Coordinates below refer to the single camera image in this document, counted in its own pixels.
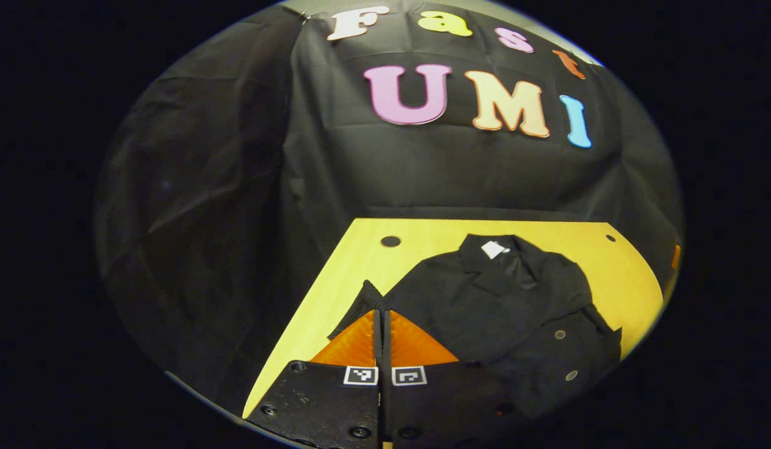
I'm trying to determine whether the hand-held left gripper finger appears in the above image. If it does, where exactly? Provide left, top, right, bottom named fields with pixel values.
left=383, top=310, right=528, bottom=449
left=245, top=309, right=383, bottom=449

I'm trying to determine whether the black backdrop cloth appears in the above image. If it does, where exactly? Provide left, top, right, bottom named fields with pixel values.
left=94, top=0, right=684, bottom=413

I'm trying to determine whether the black jacket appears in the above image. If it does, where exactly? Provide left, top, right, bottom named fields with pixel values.
left=328, top=234, right=623, bottom=418

